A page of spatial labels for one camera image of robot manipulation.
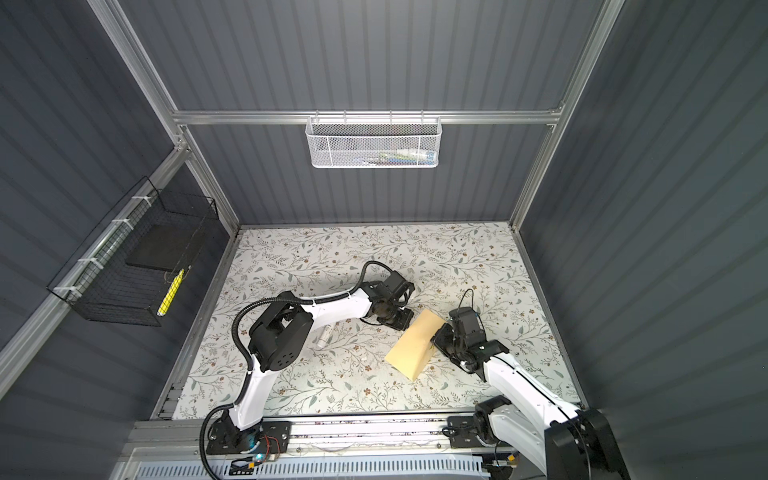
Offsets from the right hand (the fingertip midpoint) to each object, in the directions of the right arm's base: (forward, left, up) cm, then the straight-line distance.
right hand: (436, 338), depth 86 cm
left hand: (+6, +7, -3) cm, 10 cm away
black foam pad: (+15, +73, +25) cm, 79 cm away
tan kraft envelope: (-3, +7, -3) cm, 8 cm away
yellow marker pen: (+1, +64, +26) cm, 69 cm away
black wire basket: (+6, +77, +26) cm, 82 cm away
